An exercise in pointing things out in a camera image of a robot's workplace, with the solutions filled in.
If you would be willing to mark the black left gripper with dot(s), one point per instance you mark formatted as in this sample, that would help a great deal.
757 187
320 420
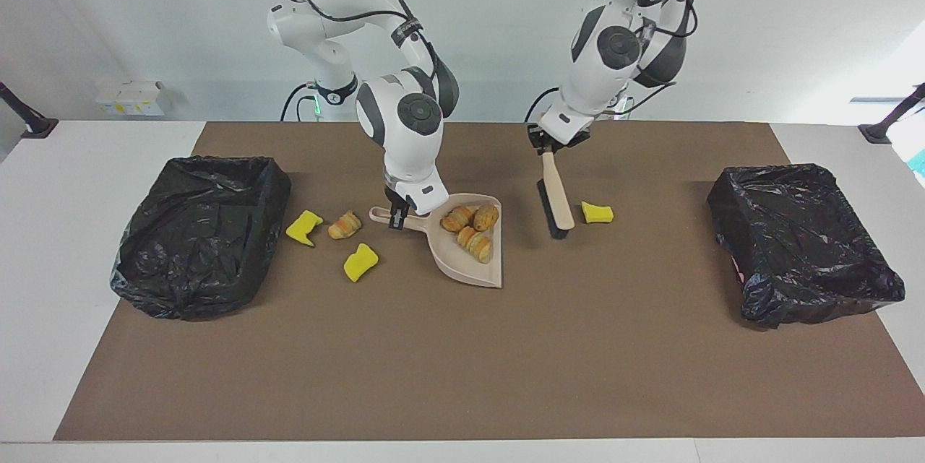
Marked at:
553 141

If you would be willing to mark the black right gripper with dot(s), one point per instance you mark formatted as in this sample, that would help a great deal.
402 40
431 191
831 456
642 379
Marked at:
394 199

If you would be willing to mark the beige brush black bristles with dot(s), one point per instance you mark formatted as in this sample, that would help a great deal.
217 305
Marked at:
558 196

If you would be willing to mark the small toy croissant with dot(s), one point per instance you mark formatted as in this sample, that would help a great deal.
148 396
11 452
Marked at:
345 226

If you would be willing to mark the short toy croissant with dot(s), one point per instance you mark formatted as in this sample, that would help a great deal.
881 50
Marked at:
457 219

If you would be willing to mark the yellow green sponge piece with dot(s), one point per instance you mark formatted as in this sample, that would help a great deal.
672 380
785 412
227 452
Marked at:
597 214

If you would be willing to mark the long toy croissant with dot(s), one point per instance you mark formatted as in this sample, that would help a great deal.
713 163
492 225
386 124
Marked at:
475 245

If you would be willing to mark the round brown toy bun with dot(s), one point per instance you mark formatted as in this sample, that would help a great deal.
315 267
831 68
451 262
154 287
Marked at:
486 217

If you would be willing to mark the beige plastic dustpan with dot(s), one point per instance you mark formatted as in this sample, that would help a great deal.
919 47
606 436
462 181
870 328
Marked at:
488 274

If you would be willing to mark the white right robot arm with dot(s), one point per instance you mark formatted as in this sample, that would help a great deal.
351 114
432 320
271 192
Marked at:
405 152

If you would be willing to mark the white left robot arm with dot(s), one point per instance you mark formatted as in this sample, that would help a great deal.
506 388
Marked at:
607 51

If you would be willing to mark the black bag lined bin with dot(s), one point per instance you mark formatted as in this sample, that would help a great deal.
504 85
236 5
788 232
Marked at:
195 246
795 253

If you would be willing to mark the brown table mat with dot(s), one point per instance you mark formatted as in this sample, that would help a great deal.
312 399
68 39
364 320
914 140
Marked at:
462 391

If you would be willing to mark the white cardboard box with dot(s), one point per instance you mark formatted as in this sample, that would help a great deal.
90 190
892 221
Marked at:
134 98

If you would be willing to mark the teal plastic object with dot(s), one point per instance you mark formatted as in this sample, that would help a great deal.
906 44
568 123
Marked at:
919 163

